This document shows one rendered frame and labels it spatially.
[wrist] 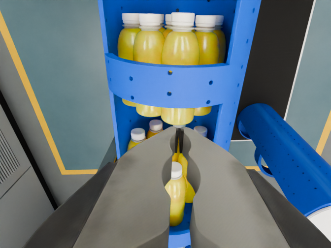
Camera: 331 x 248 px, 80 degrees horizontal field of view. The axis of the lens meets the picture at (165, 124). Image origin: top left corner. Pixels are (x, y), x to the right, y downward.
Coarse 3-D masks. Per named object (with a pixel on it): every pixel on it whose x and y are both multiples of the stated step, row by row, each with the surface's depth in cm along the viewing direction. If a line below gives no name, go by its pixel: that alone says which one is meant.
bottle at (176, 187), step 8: (168, 184) 49; (176, 184) 48; (184, 184) 50; (168, 192) 49; (176, 192) 49; (184, 192) 50; (176, 200) 50; (184, 200) 52; (176, 208) 52; (184, 208) 55; (176, 216) 53; (176, 224) 55
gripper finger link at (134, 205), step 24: (144, 144) 10; (168, 144) 10; (120, 168) 8; (144, 168) 8; (168, 168) 9; (120, 192) 7; (144, 192) 7; (96, 216) 6; (120, 216) 6; (144, 216) 6; (168, 216) 7; (96, 240) 6; (120, 240) 6; (144, 240) 6
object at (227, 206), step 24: (192, 144) 10; (216, 144) 10; (192, 168) 9; (216, 168) 9; (240, 168) 9; (216, 192) 7; (240, 192) 7; (192, 216) 7; (216, 216) 7; (240, 216) 7; (264, 216) 7; (192, 240) 7; (216, 240) 6; (240, 240) 6; (264, 240) 6
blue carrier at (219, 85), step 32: (128, 0) 44; (160, 0) 48; (192, 0) 48; (224, 0) 44; (256, 0) 29; (224, 32) 46; (128, 64) 31; (160, 64) 30; (224, 64) 31; (128, 96) 34; (160, 96) 31; (192, 96) 31; (224, 96) 33; (128, 128) 57; (192, 128) 64; (224, 128) 38
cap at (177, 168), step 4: (172, 164) 49; (176, 164) 49; (180, 164) 49; (172, 168) 48; (176, 168) 48; (180, 168) 48; (172, 172) 47; (176, 172) 47; (180, 172) 48; (172, 176) 48; (176, 176) 48
